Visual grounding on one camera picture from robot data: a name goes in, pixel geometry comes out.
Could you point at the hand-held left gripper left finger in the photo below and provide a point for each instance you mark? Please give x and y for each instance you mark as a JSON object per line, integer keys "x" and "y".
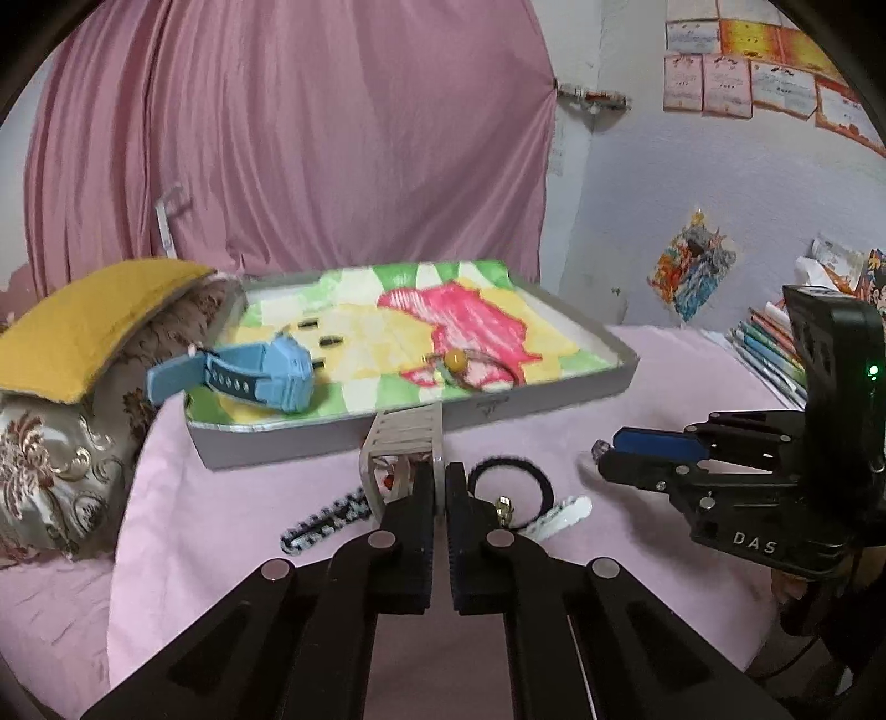
{"x": 415, "y": 547}

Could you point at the wall curtain bracket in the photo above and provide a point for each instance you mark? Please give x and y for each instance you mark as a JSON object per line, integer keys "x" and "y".
{"x": 595, "y": 97}

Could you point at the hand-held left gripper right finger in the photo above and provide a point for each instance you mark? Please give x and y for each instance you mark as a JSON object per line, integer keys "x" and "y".
{"x": 465, "y": 554}

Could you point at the painted bear paper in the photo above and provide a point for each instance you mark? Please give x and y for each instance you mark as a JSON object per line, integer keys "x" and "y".
{"x": 387, "y": 325}

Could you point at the pink bed sheet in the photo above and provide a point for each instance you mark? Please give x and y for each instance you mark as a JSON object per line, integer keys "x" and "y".
{"x": 207, "y": 554}

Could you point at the blue wristwatch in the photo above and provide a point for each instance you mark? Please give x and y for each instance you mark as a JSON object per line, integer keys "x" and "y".
{"x": 277, "y": 374}

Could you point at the colourful wall drawing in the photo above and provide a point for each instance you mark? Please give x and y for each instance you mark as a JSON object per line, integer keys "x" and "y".
{"x": 692, "y": 270}

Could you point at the white crumpled paper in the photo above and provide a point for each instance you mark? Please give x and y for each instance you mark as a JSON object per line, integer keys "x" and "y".
{"x": 830, "y": 259}

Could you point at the stack of colourful books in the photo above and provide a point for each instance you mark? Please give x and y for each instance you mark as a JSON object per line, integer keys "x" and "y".
{"x": 768, "y": 353}

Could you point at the yellow pillow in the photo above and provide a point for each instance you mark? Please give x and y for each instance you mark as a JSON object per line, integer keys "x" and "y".
{"x": 76, "y": 325}

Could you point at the brown floral pillow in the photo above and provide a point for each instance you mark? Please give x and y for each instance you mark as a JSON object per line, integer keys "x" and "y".
{"x": 62, "y": 450}

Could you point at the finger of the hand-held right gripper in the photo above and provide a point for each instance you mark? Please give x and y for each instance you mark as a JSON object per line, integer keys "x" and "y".
{"x": 657, "y": 444}
{"x": 637, "y": 474}

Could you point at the pink curtain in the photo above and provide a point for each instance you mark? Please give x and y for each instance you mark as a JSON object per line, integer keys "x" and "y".
{"x": 311, "y": 138}

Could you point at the row of wall certificates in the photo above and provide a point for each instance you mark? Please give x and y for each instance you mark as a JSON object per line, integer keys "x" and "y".
{"x": 727, "y": 83}

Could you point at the comic print book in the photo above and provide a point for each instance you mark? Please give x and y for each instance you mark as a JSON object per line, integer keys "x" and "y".
{"x": 875, "y": 273}

